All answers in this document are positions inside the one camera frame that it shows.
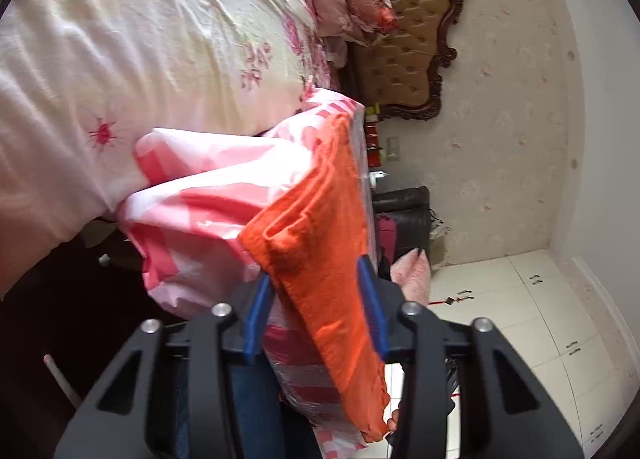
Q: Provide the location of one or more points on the magenta cushion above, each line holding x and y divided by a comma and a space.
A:
386, 234

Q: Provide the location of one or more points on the red canister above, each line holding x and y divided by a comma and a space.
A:
371, 133

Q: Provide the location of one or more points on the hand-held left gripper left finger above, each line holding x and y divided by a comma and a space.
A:
260, 319

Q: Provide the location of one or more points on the black leather armchair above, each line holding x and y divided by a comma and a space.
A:
405, 211

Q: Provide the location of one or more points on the white stick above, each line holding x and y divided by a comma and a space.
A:
60, 379

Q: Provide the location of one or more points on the pink checked plastic tablecloth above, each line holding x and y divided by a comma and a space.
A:
200, 174

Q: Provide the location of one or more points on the pink floral cushion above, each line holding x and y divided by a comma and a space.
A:
412, 276

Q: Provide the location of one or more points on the tufted brown headboard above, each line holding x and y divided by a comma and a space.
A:
405, 49

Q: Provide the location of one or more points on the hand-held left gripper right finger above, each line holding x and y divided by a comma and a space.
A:
372, 309

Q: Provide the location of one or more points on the orange pants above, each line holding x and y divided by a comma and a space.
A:
320, 239

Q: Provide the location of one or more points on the floral bedsheet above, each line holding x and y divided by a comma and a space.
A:
125, 39

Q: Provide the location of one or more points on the person's blue jeans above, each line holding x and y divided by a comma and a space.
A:
255, 414

